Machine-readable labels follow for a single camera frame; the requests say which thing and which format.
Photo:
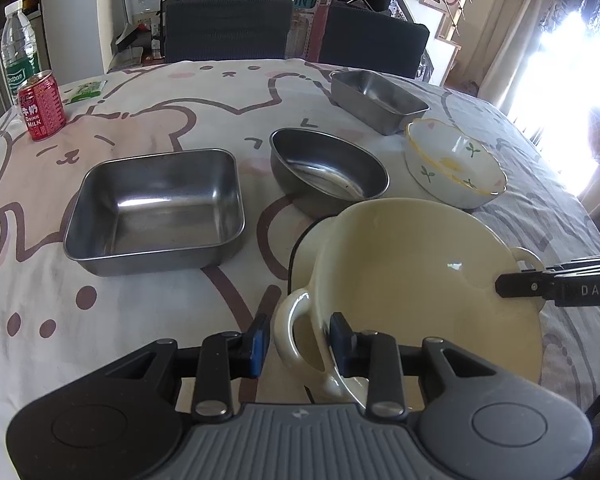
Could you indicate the printed bear tablecloth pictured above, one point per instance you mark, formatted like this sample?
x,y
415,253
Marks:
x,y
180,95

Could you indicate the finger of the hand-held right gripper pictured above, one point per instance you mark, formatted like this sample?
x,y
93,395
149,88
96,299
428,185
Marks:
x,y
527,286

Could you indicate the dark grey chair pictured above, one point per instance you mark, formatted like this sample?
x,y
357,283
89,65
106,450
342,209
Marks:
x,y
225,30
375,40

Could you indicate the small green packet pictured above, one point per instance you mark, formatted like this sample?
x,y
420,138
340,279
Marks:
x,y
85,91

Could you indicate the clear plastic water bottle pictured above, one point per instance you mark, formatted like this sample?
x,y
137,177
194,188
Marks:
x,y
20,45

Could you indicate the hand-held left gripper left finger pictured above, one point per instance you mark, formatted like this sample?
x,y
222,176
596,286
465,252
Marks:
x,y
257,355

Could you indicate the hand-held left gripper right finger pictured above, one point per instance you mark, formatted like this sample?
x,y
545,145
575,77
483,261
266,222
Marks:
x,y
339,347

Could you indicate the red drink can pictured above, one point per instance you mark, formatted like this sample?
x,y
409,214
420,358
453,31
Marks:
x,y
41,107

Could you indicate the beige curtain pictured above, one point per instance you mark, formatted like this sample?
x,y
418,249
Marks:
x,y
515,35

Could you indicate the large square steel dish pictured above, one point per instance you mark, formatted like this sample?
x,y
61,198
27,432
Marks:
x,y
155,210

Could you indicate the small square steel dish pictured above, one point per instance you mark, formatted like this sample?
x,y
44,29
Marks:
x,y
380,97

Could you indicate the floral bowl with yellow rim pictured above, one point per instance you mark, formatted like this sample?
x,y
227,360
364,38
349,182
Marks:
x,y
455,165

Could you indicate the oval steel bowl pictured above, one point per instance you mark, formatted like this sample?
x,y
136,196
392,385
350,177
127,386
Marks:
x,y
325,170

